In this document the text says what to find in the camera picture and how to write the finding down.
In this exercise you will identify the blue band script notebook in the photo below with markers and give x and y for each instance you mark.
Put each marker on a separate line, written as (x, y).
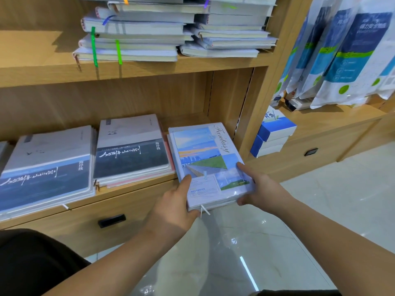
(46, 172)

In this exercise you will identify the person's left forearm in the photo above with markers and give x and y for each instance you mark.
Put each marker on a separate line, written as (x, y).
(117, 265)

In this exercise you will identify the blue white small box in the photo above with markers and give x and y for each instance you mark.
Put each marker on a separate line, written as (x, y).
(271, 132)

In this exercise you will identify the wooden shelf unit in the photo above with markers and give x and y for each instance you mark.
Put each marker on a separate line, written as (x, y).
(37, 58)

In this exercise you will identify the person's right forearm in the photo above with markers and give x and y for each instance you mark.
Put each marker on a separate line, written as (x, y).
(339, 249)

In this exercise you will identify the person's left hand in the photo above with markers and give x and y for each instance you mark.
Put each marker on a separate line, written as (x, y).
(173, 212)

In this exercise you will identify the dark blue script notebook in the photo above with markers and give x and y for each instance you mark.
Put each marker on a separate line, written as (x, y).
(129, 151)

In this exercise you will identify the person's right hand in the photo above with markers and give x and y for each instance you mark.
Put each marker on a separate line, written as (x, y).
(271, 194)

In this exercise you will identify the green field picture notebook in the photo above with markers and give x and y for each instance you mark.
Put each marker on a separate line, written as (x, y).
(203, 157)

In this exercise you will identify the pile of small notebooks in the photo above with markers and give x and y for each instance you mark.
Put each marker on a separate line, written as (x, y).
(173, 33)

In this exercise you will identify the beach picture cover notebook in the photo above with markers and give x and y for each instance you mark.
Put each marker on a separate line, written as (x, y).
(4, 156)

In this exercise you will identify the person's black clothing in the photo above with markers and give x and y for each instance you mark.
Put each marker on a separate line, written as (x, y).
(34, 265)

